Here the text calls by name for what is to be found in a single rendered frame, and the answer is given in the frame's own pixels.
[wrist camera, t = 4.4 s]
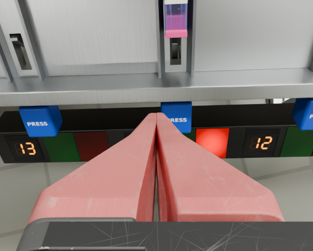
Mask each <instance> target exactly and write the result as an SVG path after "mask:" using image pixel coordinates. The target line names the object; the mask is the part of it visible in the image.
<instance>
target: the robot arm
mask: <svg viewBox="0 0 313 251"><path fill-rule="evenodd" d="M156 178H157V194H158V211H159V222H154V221H153V219H154V203H155V187H156ZM16 251H313V222H285V219H284V217H283V215H282V212H281V210H280V207H279V205H278V202H277V200H276V198H275V196H274V194H273V192H272V191H271V190H269V189H268V188H266V187H265V186H263V185H261V184H260V183H258V182H257V181H255V180H254V179H252V178H250V177H249V176H247V175H246V174H244V173H243V172H241V171H239V170H238V169H236V168H235V167H233V166H231V165H230V164H228V163H227V162H225V161H224V160H222V159H220V158H219V157H217V156H216V155H214V154H212V153H211V152H209V151H208V150H206V149H205V148H203V147H201V146H200V145H198V144H197V143H195V142H194V141H192V140H190V139H189V138H187V137H186V136H184V135H183V134H182V133H181V132H180V131H179V130H178V129H177V128H176V127H175V126H174V124H173V123H172V122H171V121H170V120H169V119H168V118H167V117H166V115H165V114H164V113H149V114H148V115H147V116H146V118H145V119H144V120H143V121H142V122H141V123H140V124H139V125H138V127H137V128H136V129H135V130H134V131H133V132H132V133H131V134H130V135H129V136H128V137H126V138H125V139H123V140H121V141H120V142H118V143H117V144H115V145H114V146H112V147H110V148H109V149H107V150H106V151H104V152H103V153H101V154H99V155H98V156H96V157H95V158H93V159H92V160H90V161H88V162H87V163H85V164H84V165H82V166H81V167H79V168H77V169H76V170H74V171H73V172H71V173H70V174H68V175H66V176H65V177H63V178H62V179H60V180H59V181H57V182H55V183H54V184H52V185H51V186H49V187H48V188H46V189H44V190H43V191H42V192H41V193H40V195H39V196H38V198H37V200H36V202H35V205H34V207H33V210H32V212H31V215H30V217H29V219H28V222H27V224H26V227H25V229H24V232H23V234H22V237H21V239H20V241H19V244H18V246H17V249H16Z"/></svg>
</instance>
